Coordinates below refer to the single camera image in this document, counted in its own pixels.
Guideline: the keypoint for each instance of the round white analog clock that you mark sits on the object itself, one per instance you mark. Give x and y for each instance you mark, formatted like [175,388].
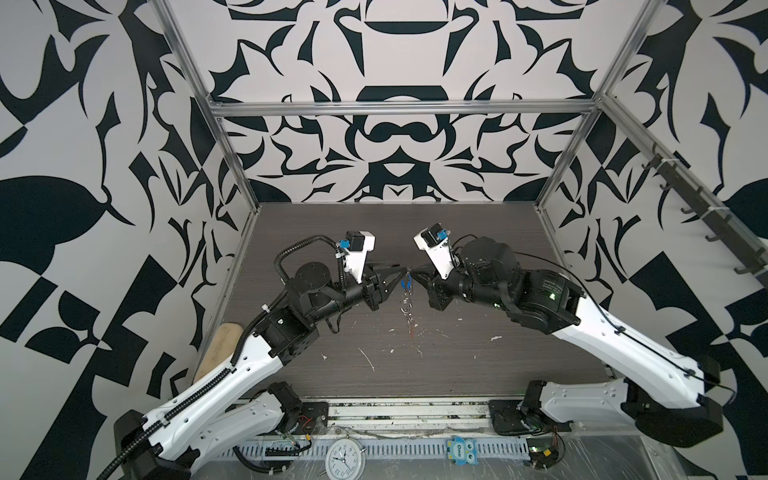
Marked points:
[345,460]

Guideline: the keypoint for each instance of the blue owl figure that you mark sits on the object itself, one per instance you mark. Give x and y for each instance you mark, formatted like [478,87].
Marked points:
[462,451]

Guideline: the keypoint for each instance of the beige wooden brush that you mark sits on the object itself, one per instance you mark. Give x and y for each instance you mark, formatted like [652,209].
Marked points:
[220,348]

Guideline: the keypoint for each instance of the white slotted cable duct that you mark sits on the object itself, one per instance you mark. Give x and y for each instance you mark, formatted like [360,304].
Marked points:
[507,448]

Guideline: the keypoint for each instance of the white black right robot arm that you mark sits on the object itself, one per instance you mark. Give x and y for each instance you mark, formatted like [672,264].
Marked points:
[660,391]

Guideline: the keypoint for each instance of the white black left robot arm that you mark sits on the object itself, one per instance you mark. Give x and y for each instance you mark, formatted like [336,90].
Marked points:
[174,440]

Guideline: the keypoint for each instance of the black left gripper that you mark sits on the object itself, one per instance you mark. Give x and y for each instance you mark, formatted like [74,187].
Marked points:
[370,286]

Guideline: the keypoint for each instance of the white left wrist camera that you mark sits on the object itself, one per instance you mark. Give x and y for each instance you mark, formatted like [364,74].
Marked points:
[352,251]

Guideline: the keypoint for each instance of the black wall hook rail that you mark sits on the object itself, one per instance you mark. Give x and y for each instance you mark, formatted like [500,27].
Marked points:
[702,204]

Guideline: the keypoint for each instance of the small electronics board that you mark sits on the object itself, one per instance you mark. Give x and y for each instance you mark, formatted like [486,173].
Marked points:
[287,449]
[545,452]

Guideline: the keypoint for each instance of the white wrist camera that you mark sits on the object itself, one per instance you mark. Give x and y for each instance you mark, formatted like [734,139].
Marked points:
[352,251]
[434,241]

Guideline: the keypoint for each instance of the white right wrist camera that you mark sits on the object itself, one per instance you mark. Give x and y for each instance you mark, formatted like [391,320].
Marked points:
[434,241]

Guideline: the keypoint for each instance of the small electronics board left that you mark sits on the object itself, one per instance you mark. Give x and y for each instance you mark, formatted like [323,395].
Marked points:
[287,449]

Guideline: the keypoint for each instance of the small electronics board right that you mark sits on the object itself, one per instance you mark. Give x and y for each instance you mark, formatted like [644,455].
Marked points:
[545,452]

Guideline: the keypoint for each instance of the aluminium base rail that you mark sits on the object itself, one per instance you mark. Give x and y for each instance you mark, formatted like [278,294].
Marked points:
[396,414]

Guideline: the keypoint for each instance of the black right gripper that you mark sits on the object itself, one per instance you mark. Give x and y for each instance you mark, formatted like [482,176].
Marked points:
[436,286]

